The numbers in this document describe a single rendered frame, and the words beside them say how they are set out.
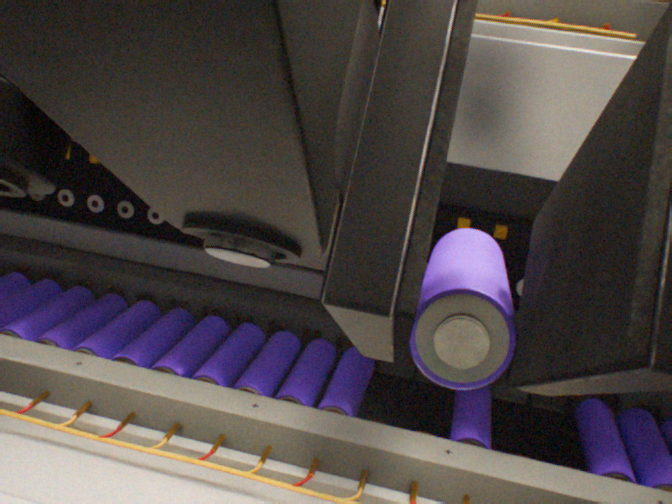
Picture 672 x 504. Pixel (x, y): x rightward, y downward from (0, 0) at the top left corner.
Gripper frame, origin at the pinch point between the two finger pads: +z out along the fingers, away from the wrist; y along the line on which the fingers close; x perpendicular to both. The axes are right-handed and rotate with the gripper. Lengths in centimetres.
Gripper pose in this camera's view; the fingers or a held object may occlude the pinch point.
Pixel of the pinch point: (493, 249)
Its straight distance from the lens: 8.8
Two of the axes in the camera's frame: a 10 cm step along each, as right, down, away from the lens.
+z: 1.0, 2.1, 9.7
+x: -2.1, 9.6, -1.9
